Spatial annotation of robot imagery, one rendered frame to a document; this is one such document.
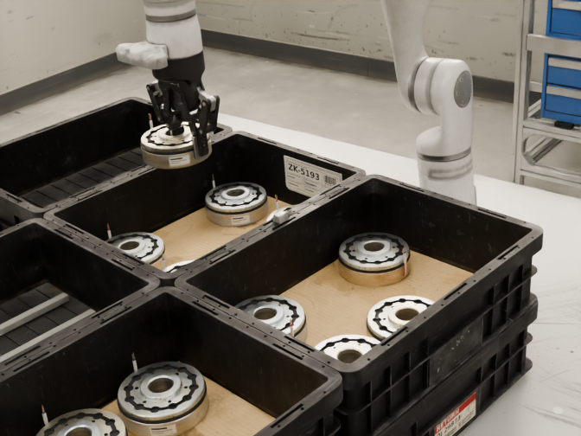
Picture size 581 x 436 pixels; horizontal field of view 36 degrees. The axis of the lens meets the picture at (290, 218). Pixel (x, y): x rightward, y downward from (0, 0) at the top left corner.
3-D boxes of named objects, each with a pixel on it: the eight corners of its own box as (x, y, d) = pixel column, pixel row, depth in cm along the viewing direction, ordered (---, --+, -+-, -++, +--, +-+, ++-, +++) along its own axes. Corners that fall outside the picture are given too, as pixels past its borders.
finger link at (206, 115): (201, 98, 124) (194, 130, 128) (210, 105, 123) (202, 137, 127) (215, 92, 125) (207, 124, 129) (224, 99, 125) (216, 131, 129)
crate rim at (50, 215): (239, 141, 157) (237, 128, 155) (372, 185, 137) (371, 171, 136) (41, 229, 132) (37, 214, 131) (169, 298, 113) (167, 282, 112)
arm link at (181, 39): (113, 60, 124) (105, 16, 121) (175, 39, 131) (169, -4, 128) (156, 72, 118) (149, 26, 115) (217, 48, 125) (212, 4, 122)
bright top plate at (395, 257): (380, 278, 123) (380, 274, 123) (324, 256, 129) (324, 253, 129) (423, 248, 129) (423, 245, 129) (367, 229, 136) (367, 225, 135)
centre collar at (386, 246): (377, 261, 126) (377, 258, 126) (349, 252, 129) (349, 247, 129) (398, 247, 129) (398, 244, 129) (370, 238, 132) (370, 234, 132)
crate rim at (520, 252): (351, 395, 94) (350, 376, 93) (169, 298, 113) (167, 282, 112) (548, 244, 118) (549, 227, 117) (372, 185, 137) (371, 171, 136)
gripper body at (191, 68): (215, 43, 125) (223, 106, 129) (175, 35, 130) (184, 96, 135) (175, 59, 120) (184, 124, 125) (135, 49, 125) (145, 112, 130)
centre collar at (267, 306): (262, 332, 113) (261, 328, 112) (239, 317, 116) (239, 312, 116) (292, 317, 115) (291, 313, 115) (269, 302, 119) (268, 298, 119)
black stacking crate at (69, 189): (141, 151, 180) (132, 98, 175) (242, 190, 161) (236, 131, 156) (-41, 227, 155) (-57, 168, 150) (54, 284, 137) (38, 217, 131)
